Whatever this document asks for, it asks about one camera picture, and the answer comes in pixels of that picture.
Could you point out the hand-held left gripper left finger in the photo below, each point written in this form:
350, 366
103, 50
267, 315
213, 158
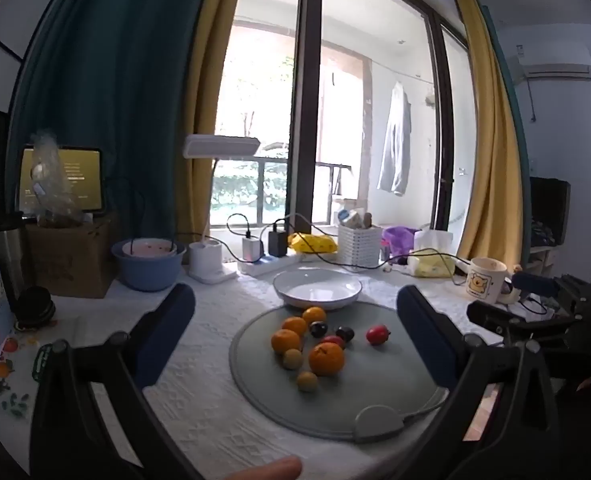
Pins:
168, 327

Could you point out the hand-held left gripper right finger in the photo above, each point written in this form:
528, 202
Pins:
423, 330

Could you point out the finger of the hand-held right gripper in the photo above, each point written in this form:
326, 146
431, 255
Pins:
515, 327
535, 284

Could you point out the red tomato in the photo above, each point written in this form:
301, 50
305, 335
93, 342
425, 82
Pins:
378, 334
334, 339

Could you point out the dark plum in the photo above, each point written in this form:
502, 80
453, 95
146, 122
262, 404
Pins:
345, 333

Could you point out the large orange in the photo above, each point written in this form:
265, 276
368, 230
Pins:
326, 359

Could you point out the dark cherry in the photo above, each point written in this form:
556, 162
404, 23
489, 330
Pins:
319, 329

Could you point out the white plate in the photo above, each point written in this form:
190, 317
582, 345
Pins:
318, 287

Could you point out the brown longan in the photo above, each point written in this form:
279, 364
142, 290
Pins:
307, 381
292, 359

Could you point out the person's left hand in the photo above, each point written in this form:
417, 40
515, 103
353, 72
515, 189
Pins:
270, 470

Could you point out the white cartoon mug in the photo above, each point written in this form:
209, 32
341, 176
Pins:
483, 280

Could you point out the blue bowl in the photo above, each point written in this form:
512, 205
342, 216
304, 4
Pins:
145, 274

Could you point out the yellow tissue pack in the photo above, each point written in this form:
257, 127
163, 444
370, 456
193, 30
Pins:
433, 266

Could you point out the white textured tablecloth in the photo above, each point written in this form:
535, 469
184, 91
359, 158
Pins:
200, 385

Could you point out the grey round mat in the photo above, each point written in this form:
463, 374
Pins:
375, 385

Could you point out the white desk lamp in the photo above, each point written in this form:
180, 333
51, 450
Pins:
205, 260

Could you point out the pink bowl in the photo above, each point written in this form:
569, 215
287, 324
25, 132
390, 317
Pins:
150, 248

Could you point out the white paper bag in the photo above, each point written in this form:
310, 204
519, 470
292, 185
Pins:
433, 240

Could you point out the purple cloth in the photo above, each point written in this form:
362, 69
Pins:
400, 237

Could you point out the white plastic basket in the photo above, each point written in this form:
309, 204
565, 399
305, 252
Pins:
359, 247

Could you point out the white charger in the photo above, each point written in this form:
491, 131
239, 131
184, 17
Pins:
251, 249

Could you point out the white power strip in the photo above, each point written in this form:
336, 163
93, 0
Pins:
270, 266

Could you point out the cardboard box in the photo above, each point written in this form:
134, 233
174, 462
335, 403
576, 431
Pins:
65, 260

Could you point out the brown pouch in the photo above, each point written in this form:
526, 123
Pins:
367, 220

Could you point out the yellow curtain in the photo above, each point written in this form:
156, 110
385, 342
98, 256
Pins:
210, 85
495, 160

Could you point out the cartoon print packet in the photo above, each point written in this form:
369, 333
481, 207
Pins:
346, 217

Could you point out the black round lid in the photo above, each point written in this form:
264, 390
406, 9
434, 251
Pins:
32, 310

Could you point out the black charger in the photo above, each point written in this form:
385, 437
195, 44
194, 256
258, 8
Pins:
277, 244

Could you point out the yellow packet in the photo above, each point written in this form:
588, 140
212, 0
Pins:
315, 244

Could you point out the teal curtain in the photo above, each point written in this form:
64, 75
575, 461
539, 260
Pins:
105, 85
519, 125

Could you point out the balcony railing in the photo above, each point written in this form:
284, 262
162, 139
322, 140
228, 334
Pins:
263, 185

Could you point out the dark metal flask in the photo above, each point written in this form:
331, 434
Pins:
5, 265

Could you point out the hanging grey shirt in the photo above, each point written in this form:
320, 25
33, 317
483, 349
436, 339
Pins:
395, 140

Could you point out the white air conditioner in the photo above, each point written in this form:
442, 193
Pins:
550, 60

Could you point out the dark window post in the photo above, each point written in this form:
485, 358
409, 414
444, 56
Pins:
305, 85

